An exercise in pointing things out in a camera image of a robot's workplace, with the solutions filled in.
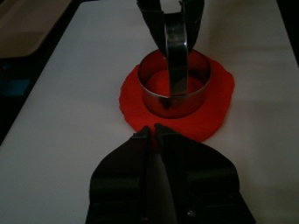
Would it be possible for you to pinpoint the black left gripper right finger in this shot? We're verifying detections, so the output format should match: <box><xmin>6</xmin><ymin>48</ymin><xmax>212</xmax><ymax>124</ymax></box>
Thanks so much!
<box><xmin>153</xmin><ymin>122</ymin><xmax>257</xmax><ymax>224</ymax></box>

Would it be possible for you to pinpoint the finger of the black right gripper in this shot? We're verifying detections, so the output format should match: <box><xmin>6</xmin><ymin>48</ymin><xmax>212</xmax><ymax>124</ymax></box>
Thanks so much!
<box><xmin>180</xmin><ymin>0</ymin><xmax>205</xmax><ymax>49</ymax></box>
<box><xmin>135</xmin><ymin>0</ymin><xmax>168</xmax><ymax>55</ymax></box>

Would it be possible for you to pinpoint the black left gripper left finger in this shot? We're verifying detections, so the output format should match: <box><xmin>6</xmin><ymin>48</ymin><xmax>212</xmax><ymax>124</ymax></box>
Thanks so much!
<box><xmin>83</xmin><ymin>125</ymin><xmax>152</xmax><ymax>224</ymax></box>

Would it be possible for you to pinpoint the red play dough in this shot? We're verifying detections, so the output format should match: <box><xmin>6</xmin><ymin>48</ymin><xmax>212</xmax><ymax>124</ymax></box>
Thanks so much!
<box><xmin>117</xmin><ymin>47</ymin><xmax>236</xmax><ymax>144</ymax></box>

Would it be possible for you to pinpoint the round metal cookie cutter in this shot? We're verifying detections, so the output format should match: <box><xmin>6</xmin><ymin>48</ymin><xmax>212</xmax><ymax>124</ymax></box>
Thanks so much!
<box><xmin>137</xmin><ymin>11</ymin><xmax>212</xmax><ymax>119</ymax></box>

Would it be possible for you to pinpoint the white cutting board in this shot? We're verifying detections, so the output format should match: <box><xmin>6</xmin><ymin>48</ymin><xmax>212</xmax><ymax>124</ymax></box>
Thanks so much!
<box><xmin>0</xmin><ymin>0</ymin><xmax>299</xmax><ymax>224</ymax></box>

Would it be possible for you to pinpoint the small blue block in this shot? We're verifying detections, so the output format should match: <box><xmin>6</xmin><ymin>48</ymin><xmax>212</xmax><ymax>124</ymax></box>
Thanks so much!
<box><xmin>0</xmin><ymin>76</ymin><xmax>33</xmax><ymax>97</ymax></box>

